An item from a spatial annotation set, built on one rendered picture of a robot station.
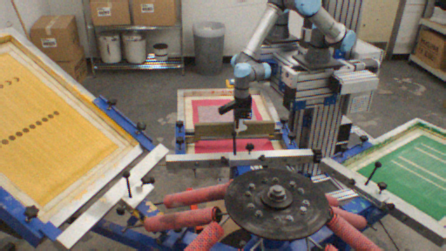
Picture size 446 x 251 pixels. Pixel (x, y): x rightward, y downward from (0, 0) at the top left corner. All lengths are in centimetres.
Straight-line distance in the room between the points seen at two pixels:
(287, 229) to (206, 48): 421
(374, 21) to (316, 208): 534
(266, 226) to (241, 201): 11
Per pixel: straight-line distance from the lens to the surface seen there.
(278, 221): 102
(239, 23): 555
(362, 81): 233
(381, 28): 636
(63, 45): 481
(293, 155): 175
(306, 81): 225
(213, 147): 191
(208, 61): 512
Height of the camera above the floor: 202
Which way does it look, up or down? 30 degrees down
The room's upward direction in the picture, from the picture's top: 2 degrees clockwise
